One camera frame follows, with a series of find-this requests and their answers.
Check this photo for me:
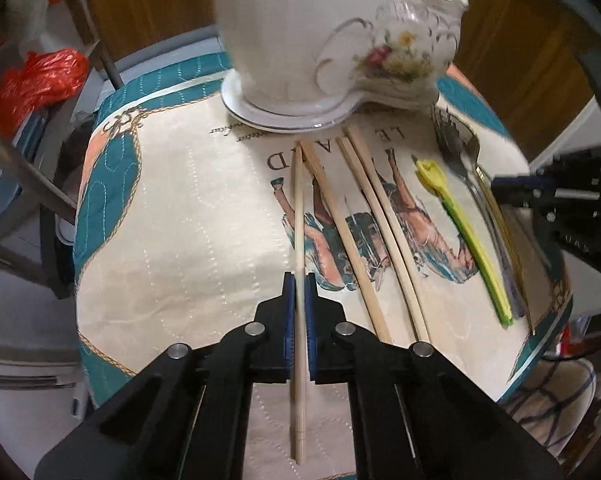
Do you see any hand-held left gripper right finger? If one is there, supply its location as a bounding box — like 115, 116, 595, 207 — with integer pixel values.
305, 273, 565, 480

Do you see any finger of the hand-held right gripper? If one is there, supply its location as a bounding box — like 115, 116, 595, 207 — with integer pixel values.
491, 172, 601, 211

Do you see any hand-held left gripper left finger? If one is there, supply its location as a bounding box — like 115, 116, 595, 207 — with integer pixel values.
33, 270, 297, 480

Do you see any silver metal fork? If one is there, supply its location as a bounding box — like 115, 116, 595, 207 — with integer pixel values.
448, 132, 525, 320

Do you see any wooden chopstick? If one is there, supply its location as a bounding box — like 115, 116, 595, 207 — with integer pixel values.
338, 137, 424, 343
347, 125, 431, 343
290, 144, 307, 463
300, 140, 392, 345

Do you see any yellow green plastic spoon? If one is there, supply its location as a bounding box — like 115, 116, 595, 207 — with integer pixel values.
413, 158, 513, 325

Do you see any white floral ceramic utensil holder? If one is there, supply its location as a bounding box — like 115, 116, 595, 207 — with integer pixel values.
213, 0, 471, 133

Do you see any printed quilted mat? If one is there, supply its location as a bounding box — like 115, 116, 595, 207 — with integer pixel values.
74, 64, 575, 480

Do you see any wooden lower cabinet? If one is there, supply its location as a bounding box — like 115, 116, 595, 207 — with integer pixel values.
448, 0, 600, 161
83, 0, 226, 63

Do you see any grey curved bar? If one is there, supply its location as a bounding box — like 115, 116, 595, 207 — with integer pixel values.
503, 0, 601, 138

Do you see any checked cloth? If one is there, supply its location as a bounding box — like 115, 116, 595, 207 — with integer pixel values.
501, 357, 597, 461

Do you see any metal shelf rack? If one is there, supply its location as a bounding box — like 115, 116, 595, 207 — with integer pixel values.
0, 0, 126, 301

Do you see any curved steel tube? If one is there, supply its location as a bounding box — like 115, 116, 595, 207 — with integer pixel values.
69, 0, 125, 88

